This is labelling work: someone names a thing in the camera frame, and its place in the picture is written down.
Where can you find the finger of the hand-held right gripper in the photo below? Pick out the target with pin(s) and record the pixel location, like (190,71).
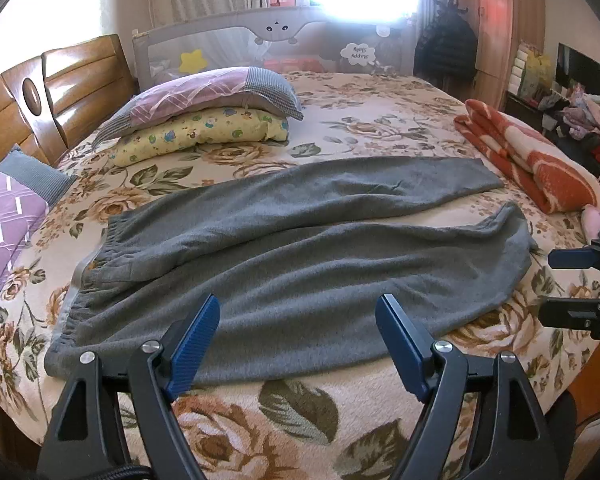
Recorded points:
(572,258)
(572,312)

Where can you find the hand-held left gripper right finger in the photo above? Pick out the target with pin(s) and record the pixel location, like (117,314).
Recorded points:
(400,350)

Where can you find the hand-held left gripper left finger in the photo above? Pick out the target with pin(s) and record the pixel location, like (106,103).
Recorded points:
(195,350)

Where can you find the grey pants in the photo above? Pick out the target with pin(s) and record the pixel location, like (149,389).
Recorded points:
(290,260)

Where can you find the pink soft cloth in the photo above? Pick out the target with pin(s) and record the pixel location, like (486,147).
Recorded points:
(594,220)

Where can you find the orange and white folded blanket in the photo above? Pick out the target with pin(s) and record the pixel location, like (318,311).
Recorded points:
(525,150)

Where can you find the pile of mixed clothes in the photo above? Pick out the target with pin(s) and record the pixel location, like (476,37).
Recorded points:
(585,115)

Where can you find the black television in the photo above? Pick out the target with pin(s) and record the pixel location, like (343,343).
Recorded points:
(587,72)

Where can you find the stack of tissue packets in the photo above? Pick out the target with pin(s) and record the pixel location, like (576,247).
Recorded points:
(530,72)

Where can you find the yellow printed pillow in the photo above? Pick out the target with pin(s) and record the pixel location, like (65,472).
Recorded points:
(190,135)

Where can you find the purple and grey pillow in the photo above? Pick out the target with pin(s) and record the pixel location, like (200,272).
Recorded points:
(10,215)

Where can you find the floral bedspread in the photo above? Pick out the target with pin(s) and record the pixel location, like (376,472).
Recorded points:
(340,125)

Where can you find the hanging black coat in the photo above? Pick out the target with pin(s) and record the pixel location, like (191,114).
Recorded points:
(445,45)

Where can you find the wooden wardrobe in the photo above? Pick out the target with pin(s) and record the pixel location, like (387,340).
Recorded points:
(500,15)

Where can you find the pink and grey pillow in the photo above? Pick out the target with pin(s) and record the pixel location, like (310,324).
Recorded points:
(205,92)

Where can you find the wooden headboard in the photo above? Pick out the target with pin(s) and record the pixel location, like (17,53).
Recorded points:
(75,85)

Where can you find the grey mesh bed rail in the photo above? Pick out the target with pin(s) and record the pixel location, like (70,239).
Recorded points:
(230,45)

